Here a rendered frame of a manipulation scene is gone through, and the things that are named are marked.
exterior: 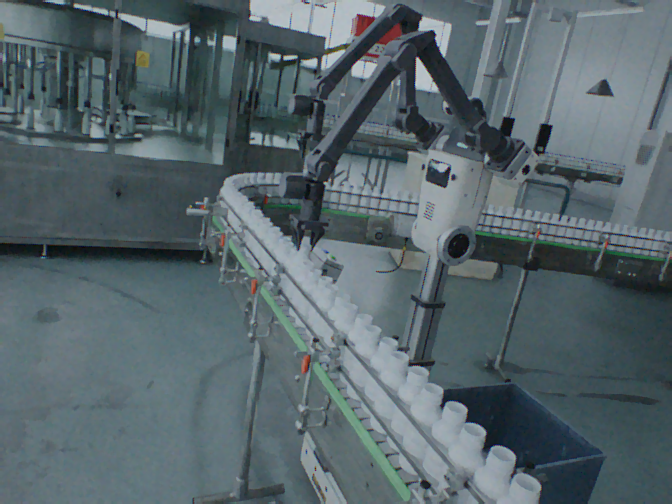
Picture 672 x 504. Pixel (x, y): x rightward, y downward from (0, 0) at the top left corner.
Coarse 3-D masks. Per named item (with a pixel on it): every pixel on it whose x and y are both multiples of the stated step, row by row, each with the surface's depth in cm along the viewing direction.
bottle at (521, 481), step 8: (512, 480) 73; (520, 480) 74; (528, 480) 73; (536, 480) 73; (512, 488) 72; (520, 488) 71; (528, 488) 74; (536, 488) 72; (504, 496) 74; (512, 496) 72; (520, 496) 71; (528, 496) 70; (536, 496) 71
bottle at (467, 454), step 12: (468, 432) 84; (480, 432) 83; (456, 444) 83; (468, 444) 81; (480, 444) 81; (456, 456) 82; (468, 456) 81; (480, 456) 82; (444, 468) 85; (468, 468) 81; (444, 480) 84; (468, 492) 82
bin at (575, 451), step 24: (504, 384) 145; (480, 408) 144; (504, 408) 148; (528, 408) 142; (504, 432) 149; (528, 432) 141; (552, 432) 134; (576, 432) 127; (528, 456) 141; (552, 456) 134; (576, 456) 127; (600, 456) 119; (552, 480) 115; (576, 480) 119
